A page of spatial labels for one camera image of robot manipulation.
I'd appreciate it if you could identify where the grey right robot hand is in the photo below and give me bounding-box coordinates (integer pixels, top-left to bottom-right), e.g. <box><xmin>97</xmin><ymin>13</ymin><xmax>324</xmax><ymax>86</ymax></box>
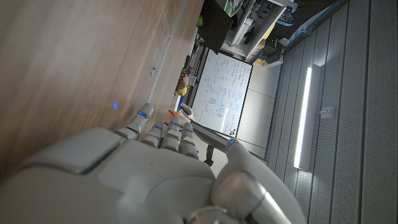
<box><xmin>0</xmin><ymin>102</ymin><xmax>307</xmax><ymax>224</ymax></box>

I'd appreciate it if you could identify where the clear plastic cup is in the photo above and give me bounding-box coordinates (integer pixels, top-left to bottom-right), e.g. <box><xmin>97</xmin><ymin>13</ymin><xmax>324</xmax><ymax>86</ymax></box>
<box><xmin>181</xmin><ymin>104</ymin><xmax>193</xmax><ymax>119</ymax></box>

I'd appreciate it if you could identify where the black computer monitor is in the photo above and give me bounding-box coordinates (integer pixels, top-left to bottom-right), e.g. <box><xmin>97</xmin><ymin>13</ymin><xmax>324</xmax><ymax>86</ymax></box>
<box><xmin>182</xmin><ymin>104</ymin><xmax>268</xmax><ymax>166</ymax></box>

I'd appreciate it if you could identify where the white whiteboard with writing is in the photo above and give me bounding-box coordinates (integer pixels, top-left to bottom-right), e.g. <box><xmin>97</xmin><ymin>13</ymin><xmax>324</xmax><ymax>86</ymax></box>
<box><xmin>191</xmin><ymin>49</ymin><xmax>253</xmax><ymax>138</ymax></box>

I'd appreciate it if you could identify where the black laptop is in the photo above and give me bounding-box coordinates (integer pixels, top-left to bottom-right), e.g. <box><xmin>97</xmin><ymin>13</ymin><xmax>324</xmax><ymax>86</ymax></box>
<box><xmin>197</xmin><ymin>0</ymin><xmax>234</xmax><ymax>55</ymax></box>

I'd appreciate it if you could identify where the long ceiling light bar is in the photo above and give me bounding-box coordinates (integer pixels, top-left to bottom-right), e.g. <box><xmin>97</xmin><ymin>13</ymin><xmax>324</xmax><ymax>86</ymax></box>
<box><xmin>293</xmin><ymin>63</ymin><xmax>321</xmax><ymax>171</ymax></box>

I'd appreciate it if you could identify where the white shelf unit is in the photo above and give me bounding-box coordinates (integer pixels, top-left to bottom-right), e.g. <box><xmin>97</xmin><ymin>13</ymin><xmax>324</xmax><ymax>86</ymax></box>
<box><xmin>222</xmin><ymin>0</ymin><xmax>289</xmax><ymax>63</ymax></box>

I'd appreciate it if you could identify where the grey ceiling sensor box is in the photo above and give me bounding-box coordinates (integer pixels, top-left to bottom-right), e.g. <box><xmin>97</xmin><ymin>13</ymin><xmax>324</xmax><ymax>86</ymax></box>
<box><xmin>320</xmin><ymin>105</ymin><xmax>336</xmax><ymax>119</ymax></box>

